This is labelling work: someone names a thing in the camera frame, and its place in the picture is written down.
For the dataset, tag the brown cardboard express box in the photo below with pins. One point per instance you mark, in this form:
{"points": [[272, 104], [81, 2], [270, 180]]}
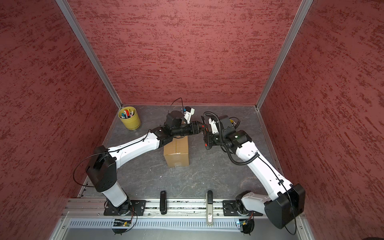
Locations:
{"points": [[176, 153]]}

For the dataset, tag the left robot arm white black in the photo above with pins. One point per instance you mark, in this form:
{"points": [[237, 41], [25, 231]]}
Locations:
{"points": [[104, 163]]}

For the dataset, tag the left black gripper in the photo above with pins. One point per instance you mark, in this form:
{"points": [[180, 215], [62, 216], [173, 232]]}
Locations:
{"points": [[196, 130]]}

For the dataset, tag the yellow pen cup left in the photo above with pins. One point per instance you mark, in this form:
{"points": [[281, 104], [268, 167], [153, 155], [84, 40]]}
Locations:
{"points": [[130, 118]]}

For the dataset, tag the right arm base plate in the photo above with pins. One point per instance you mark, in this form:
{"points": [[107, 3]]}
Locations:
{"points": [[232, 208]]}

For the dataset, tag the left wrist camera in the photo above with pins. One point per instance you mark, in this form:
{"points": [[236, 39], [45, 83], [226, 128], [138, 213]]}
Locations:
{"points": [[188, 113]]}

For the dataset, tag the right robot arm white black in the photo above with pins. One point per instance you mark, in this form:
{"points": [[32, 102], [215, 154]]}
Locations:
{"points": [[283, 201]]}

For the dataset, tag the grey black clamp handle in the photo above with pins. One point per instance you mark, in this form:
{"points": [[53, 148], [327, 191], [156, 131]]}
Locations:
{"points": [[209, 208]]}

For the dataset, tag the aluminium frame rail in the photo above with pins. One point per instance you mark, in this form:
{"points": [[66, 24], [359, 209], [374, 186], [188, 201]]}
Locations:
{"points": [[150, 208]]}

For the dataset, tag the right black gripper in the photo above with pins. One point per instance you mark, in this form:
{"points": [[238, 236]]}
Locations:
{"points": [[209, 141]]}

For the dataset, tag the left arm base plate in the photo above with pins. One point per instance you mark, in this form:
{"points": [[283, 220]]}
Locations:
{"points": [[128, 208]]}

